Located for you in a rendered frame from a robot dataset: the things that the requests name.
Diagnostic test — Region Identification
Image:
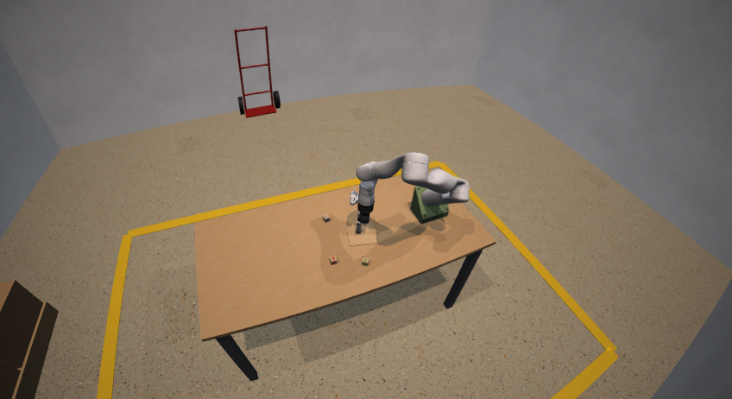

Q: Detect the beige flat mat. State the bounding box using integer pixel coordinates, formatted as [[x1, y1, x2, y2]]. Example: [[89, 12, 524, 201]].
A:
[[346, 223, 378, 246]]

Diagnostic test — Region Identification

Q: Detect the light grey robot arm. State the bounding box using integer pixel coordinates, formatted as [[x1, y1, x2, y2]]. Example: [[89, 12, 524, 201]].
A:
[[357, 152, 470, 206]]

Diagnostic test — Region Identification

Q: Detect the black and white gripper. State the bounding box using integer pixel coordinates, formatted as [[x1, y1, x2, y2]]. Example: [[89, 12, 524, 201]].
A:
[[350, 191, 375, 231]]

